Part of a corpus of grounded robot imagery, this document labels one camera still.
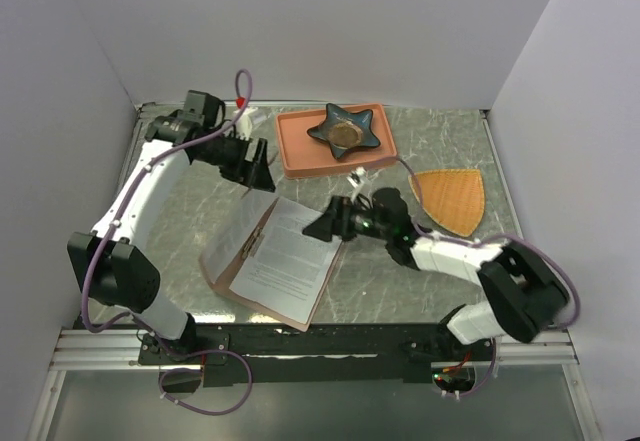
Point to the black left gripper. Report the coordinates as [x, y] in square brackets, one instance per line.
[254, 174]

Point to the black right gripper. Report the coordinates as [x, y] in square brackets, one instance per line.
[336, 221]

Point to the metal folder clip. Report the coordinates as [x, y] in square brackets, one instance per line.
[252, 243]

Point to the printed white paper sheet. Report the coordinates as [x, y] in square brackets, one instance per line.
[234, 232]

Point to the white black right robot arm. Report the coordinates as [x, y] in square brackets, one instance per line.
[523, 295]

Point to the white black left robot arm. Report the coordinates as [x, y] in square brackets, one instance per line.
[108, 261]

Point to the orange rectangular tray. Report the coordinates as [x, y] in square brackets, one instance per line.
[304, 157]

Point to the dark blue star dish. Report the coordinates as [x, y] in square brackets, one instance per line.
[345, 131]

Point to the orange woven rattan basket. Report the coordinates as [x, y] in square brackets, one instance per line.
[453, 198]

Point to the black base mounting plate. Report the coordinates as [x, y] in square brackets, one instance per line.
[229, 354]

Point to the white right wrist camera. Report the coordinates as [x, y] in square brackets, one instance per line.
[358, 179]

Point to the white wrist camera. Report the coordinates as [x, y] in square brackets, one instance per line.
[358, 179]
[251, 118]

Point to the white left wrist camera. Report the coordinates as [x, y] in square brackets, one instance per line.
[251, 118]

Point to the aluminium frame rail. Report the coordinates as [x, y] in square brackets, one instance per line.
[122, 348]

